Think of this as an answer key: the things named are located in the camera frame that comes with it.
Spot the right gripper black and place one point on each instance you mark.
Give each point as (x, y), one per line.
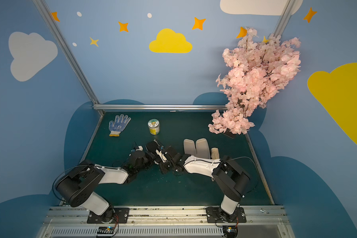
(163, 162)

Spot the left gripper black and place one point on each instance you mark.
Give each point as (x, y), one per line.
(150, 146)

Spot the black grey zippered umbrella case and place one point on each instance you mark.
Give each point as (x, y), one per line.
(153, 148)

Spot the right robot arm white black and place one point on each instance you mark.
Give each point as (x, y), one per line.
(231, 178)

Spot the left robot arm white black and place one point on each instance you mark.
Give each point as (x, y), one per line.
(78, 186)

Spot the yellow jar with green lid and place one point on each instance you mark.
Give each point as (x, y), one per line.
(154, 126)

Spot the white blue dotted work glove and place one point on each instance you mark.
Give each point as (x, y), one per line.
(118, 125)

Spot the small circuit board left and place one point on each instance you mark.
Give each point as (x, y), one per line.
(106, 232)

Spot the small circuit board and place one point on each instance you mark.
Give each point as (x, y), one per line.
(229, 232)
(106, 232)

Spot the small circuit board right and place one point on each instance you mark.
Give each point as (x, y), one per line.
(229, 232)

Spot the pink artificial cherry blossom branch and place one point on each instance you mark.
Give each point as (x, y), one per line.
(258, 71)

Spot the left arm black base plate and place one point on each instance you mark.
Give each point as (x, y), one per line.
(112, 215)

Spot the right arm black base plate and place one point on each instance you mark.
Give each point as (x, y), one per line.
(217, 215)

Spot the aluminium mounting rail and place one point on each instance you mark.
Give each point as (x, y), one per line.
(168, 222)

